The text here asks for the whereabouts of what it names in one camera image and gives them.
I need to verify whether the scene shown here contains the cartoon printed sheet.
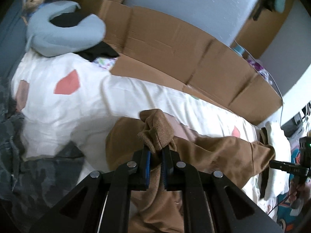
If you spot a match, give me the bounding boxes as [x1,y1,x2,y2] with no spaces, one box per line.
[267,136,311,224]

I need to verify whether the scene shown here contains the white cable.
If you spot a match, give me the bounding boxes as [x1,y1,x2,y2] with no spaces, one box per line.
[239,42,285,127]

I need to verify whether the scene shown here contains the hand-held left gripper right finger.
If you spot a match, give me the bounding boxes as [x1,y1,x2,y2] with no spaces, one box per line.
[162,147,283,233]

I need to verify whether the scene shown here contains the person's right hand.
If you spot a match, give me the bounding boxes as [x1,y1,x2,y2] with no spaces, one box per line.
[290,178,311,209]

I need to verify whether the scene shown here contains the floral printed cloth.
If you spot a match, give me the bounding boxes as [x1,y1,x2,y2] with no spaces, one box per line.
[93,57,118,71]

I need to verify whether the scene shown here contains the blue neck pillow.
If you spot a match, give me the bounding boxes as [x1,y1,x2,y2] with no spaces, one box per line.
[25,1,106,57]

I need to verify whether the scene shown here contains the white duvet with pink patches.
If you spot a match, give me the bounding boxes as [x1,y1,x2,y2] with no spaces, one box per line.
[11,52,261,233]

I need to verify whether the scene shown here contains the brown printed t-shirt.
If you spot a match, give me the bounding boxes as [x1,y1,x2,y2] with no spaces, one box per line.
[106,109,276,233]

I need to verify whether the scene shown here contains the white garment with black trim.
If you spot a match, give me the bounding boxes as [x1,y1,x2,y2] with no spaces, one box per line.
[259,121,292,199]

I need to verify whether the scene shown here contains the small plush doll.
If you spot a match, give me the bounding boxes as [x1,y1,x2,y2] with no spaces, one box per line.
[23,0,49,17]

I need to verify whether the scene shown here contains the large flat cardboard sheet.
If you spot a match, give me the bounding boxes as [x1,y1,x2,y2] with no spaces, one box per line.
[73,0,289,127]

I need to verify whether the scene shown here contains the purple printed packet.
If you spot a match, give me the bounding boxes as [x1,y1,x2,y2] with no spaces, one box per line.
[246,56,270,78]

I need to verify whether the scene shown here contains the camouflage jacket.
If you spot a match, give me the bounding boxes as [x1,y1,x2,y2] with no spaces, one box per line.
[0,78,84,224]

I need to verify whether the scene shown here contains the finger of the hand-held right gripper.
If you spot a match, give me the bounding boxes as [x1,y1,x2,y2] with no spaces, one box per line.
[269,161,291,173]

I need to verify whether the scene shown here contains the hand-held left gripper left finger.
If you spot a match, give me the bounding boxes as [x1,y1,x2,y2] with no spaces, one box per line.
[29,145,153,233]

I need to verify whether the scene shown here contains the tall cardboard box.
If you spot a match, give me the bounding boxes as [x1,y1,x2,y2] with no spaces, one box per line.
[231,0,294,59]

